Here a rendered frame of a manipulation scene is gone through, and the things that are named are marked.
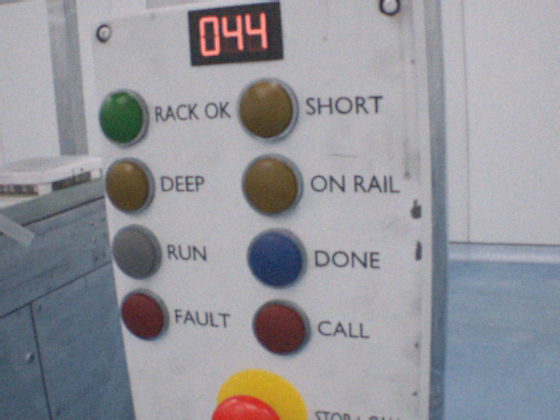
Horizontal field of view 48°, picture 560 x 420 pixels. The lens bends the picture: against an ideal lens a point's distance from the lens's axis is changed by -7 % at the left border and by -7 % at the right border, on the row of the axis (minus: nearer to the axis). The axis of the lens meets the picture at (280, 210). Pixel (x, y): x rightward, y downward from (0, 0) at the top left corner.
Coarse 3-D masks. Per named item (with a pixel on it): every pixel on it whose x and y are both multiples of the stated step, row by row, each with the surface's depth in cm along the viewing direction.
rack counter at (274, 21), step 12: (276, 0) 30; (192, 12) 31; (204, 12) 31; (216, 12) 31; (228, 12) 31; (240, 12) 31; (276, 12) 30; (192, 24) 31; (276, 24) 30; (192, 36) 32; (276, 36) 30; (192, 48) 32; (276, 48) 30; (192, 60) 32; (204, 60) 32; (216, 60) 31; (228, 60) 31; (240, 60) 31; (252, 60) 31
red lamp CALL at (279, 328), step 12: (264, 312) 33; (276, 312) 33; (288, 312) 33; (264, 324) 33; (276, 324) 33; (288, 324) 33; (300, 324) 32; (264, 336) 33; (276, 336) 33; (288, 336) 33; (300, 336) 33; (276, 348) 33; (288, 348) 33
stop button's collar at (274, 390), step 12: (240, 372) 35; (252, 372) 34; (264, 372) 34; (228, 384) 35; (240, 384) 35; (252, 384) 35; (264, 384) 34; (276, 384) 34; (288, 384) 34; (216, 396) 36; (228, 396) 35; (252, 396) 35; (264, 396) 34; (276, 396) 34; (288, 396) 34; (300, 396) 34; (276, 408) 34; (288, 408) 34; (300, 408) 34
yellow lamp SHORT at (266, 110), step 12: (264, 84) 30; (276, 84) 30; (252, 96) 31; (264, 96) 30; (276, 96) 30; (288, 96) 30; (240, 108) 31; (252, 108) 31; (264, 108) 31; (276, 108) 30; (288, 108) 30; (252, 120) 31; (264, 120) 31; (276, 120) 30; (288, 120) 30; (252, 132) 31; (264, 132) 31; (276, 132) 31
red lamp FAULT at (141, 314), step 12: (132, 300) 36; (144, 300) 35; (132, 312) 36; (144, 312) 35; (156, 312) 35; (132, 324) 36; (144, 324) 36; (156, 324) 35; (144, 336) 36; (156, 336) 36
